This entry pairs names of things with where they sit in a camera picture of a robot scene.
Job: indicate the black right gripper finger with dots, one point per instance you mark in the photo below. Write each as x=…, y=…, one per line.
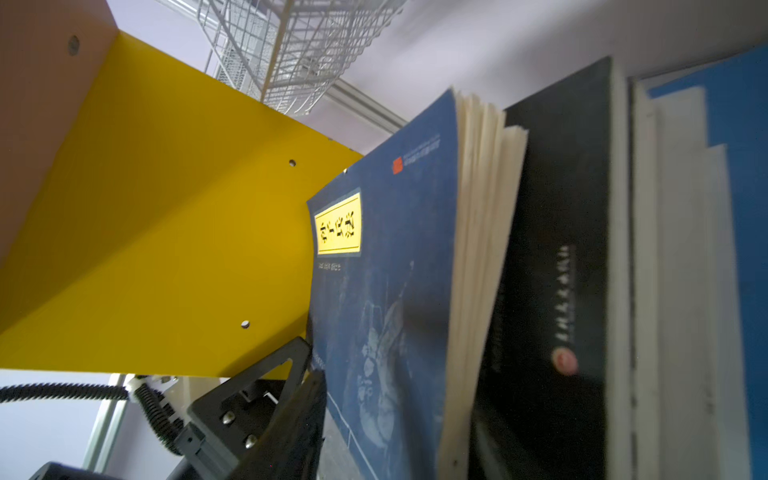
x=291, y=446

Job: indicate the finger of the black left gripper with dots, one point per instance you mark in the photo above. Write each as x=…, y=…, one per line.
x=225, y=423

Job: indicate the blue book landscape cover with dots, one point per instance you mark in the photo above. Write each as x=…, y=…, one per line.
x=410, y=244

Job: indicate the dark book white characters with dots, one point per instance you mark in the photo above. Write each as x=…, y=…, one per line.
x=554, y=393

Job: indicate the white book black text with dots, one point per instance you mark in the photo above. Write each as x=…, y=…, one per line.
x=689, y=417

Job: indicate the yellow wooden bookshelf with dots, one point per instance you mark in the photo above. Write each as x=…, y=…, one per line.
x=153, y=220

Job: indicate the white wire rack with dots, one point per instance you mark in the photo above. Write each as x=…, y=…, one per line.
x=286, y=54

